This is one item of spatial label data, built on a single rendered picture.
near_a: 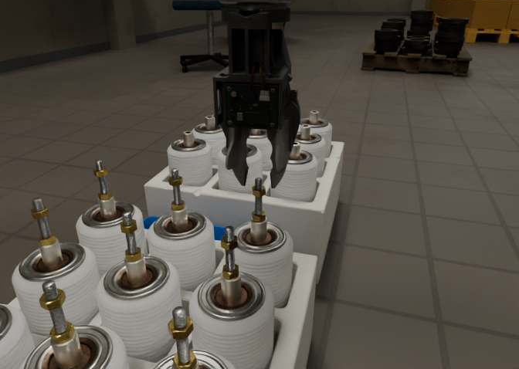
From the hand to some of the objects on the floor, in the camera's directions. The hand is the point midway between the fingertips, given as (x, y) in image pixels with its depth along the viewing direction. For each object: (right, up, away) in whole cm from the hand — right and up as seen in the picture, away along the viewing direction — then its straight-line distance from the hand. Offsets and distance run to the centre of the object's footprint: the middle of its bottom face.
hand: (259, 174), depth 51 cm
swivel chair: (-39, +85, +261) cm, 277 cm away
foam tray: (-1, -13, +53) cm, 55 cm away
